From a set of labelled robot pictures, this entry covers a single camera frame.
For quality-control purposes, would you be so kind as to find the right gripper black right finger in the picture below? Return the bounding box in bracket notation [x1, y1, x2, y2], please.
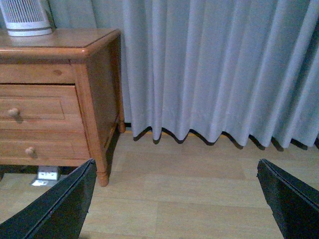
[257, 159, 319, 239]

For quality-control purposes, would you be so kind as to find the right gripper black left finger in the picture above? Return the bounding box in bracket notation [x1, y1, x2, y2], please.
[0, 159, 97, 239]

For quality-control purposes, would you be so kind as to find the drawer wooden knob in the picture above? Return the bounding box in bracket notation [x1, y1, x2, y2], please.
[25, 147, 36, 157]
[7, 108, 20, 118]

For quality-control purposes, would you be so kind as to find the white floor power socket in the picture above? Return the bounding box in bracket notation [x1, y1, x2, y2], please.
[31, 166, 60, 187]

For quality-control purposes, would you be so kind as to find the wooden nightstand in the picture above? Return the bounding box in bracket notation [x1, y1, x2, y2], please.
[0, 29, 125, 187]

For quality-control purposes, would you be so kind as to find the grey curtain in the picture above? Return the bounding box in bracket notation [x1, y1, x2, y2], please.
[49, 0, 319, 148]

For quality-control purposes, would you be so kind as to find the white air purifier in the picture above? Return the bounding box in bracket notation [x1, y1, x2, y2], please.
[0, 0, 52, 37]

